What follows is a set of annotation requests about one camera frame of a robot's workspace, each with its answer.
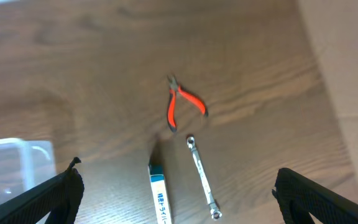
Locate silver combination wrench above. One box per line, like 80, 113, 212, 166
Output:
186, 134, 222, 220

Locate blue white packaged tool card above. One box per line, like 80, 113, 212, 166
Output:
149, 164, 173, 224

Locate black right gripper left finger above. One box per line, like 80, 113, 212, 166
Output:
0, 157, 85, 224

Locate red handled pliers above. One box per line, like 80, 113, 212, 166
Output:
166, 75, 209, 133

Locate clear plastic container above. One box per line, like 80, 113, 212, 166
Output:
0, 138, 57, 204

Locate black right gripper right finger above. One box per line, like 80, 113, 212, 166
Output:
272, 168, 358, 224

